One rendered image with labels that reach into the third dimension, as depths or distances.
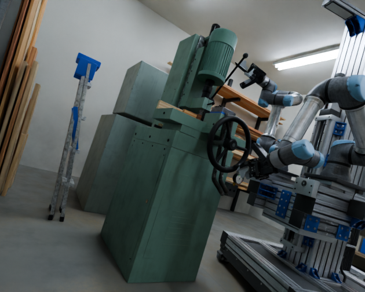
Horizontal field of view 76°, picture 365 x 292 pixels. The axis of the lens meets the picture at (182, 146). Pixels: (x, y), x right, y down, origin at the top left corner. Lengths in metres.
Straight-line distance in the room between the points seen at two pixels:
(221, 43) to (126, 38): 2.46
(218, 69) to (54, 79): 2.51
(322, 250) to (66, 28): 3.59
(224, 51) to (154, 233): 1.11
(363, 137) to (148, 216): 1.12
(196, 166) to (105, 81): 2.57
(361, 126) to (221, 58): 0.81
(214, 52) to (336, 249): 1.48
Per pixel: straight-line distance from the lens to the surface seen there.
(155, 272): 1.42
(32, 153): 3.55
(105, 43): 3.75
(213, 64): 1.51
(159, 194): 1.23
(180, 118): 1.22
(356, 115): 1.35
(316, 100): 1.30
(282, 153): 1.00
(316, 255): 1.84
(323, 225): 1.58
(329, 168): 1.56
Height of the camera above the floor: 0.66
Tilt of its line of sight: 4 degrees up
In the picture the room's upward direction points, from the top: 18 degrees clockwise
